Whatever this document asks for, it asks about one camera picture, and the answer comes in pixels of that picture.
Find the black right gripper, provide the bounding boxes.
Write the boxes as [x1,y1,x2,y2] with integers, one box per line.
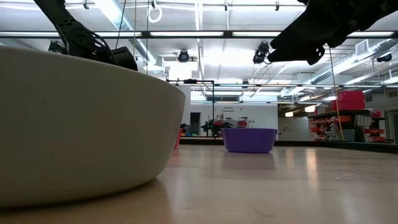
[267,0,398,66]

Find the large white bowl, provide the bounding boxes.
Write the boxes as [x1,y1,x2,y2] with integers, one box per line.
[0,45,187,208]

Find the purple plastic bowl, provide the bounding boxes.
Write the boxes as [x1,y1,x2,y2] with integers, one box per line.
[221,128,278,154]

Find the shelf with red bins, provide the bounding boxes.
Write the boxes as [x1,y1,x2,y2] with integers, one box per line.
[307,108,390,144]

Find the red storage bins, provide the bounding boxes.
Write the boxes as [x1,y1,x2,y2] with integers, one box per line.
[330,90,366,111]

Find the black hanging cable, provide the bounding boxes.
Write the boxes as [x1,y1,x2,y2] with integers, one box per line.
[114,0,127,50]

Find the black ceiling camera with cable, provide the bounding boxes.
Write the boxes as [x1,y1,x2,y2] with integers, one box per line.
[252,41,271,65]

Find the silver ceiling duct pipe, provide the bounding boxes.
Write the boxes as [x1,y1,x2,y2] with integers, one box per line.
[93,0,158,65]

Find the white looped hanging cable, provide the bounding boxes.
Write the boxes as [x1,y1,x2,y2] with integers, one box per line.
[147,5,164,24]

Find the round black ceiling camera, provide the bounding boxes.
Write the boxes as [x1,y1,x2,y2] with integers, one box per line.
[177,49,191,63]

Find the black overhead frame bar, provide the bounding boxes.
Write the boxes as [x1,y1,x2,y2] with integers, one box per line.
[0,30,398,40]

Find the yellow hanging rope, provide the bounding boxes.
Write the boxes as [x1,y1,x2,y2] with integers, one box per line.
[328,46,345,141]

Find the black table edge rail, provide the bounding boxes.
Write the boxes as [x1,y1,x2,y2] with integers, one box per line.
[179,136,398,155]

